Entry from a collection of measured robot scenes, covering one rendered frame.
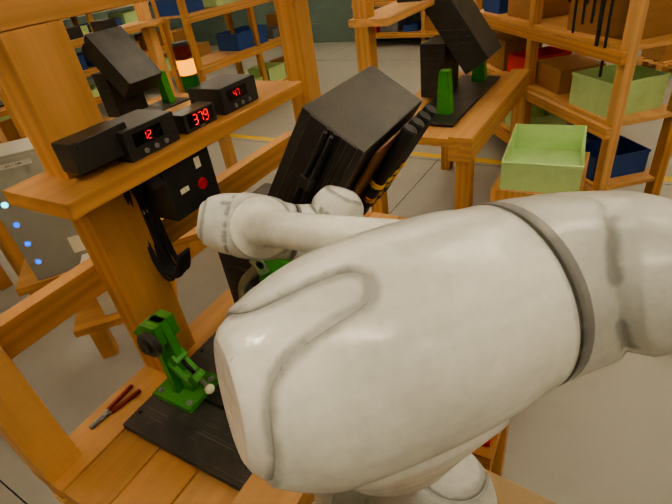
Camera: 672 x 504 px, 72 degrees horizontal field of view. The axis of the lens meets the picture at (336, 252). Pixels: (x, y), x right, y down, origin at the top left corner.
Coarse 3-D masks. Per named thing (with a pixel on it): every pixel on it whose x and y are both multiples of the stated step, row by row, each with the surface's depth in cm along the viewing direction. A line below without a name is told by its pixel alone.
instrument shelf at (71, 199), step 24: (264, 96) 145; (288, 96) 151; (216, 120) 130; (240, 120) 134; (192, 144) 120; (96, 168) 110; (120, 168) 108; (144, 168) 109; (24, 192) 103; (48, 192) 101; (72, 192) 99; (96, 192) 99; (120, 192) 104; (72, 216) 96
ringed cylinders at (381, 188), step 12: (432, 108) 121; (420, 120) 115; (432, 120) 122; (408, 132) 110; (420, 132) 115; (396, 144) 113; (408, 144) 112; (396, 156) 115; (408, 156) 131; (384, 168) 118; (396, 168) 124; (372, 180) 122; (384, 180) 121; (372, 192) 124; (372, 204) 134
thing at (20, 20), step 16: (0, 0) 88; (16, 0) 90; (32, 0) 93; (48, 0) 95; (64, 0) 98; (80, 0) 101; (96, 0) 104; (112, 0) 107; (128, 0) 110; (144, 0) 114; (0, 16) 89; (16, 16) 91; (32, 16) 93; (48, 16) 96; (64, 16) 98
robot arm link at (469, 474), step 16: (464, 464) 73; (480, 464) 74; (448, 480) 71; (464, 480) 71; (480, 480) 71; (416, 496) 71; (432, 496) 70; (448, 496) 69; (464, 496) 69; (480, 496) 70
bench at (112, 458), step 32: (192, 352) 149; (128, 384) 141; (160, 384) 139; (96, 416) 132; (128, 416) 131; (96, 448) 123; (128, 448) 122; (160, 448) 121; (64, 480) 116; (96, 480) 115; (128, 480) 114; (160, 480) 113; (192, 480) 112
